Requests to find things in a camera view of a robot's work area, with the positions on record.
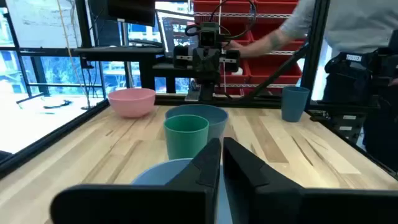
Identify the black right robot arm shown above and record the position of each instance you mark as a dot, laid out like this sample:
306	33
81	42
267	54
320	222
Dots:
206	91

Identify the person's forearm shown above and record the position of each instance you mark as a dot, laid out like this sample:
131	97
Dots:
264	45

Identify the blue cup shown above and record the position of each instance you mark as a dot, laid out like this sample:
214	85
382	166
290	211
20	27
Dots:
293	105

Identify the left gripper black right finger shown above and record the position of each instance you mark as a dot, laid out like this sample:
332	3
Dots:
280	205

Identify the pink bowl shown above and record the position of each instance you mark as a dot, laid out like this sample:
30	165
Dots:
132	104

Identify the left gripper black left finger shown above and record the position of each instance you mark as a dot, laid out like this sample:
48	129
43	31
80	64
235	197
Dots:
140	205

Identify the dark blue bowl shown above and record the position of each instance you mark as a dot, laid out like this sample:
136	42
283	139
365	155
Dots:
216	119

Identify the black Trossen device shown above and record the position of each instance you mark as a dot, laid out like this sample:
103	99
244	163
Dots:
345	77

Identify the light blue bowl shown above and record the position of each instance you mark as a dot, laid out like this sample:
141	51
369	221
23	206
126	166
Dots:
158	174

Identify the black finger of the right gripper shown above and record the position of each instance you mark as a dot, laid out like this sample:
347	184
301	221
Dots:
181	57
231	60

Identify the green cup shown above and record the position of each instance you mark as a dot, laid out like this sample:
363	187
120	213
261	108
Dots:
185	140

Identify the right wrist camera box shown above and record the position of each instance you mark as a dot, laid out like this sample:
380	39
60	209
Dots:
208	34

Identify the red storage bins shelf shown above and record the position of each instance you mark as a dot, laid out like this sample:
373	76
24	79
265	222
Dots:
242	14

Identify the black monitor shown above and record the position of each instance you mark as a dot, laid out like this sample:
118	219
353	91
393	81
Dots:
130	11

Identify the black box with white labels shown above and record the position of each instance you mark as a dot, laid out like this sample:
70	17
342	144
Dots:
345	124

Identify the computer screen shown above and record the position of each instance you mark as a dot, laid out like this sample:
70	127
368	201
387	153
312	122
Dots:
174	31

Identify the red storage bin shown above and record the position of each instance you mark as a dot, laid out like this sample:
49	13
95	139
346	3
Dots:
239	76
222	5
275	5
270	73
262	29

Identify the person's hand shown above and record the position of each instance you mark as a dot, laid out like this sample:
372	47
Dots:
235	46

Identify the black aluminium table frame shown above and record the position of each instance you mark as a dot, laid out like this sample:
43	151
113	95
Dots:
314	46

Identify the person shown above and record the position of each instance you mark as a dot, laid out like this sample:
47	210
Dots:
357	25

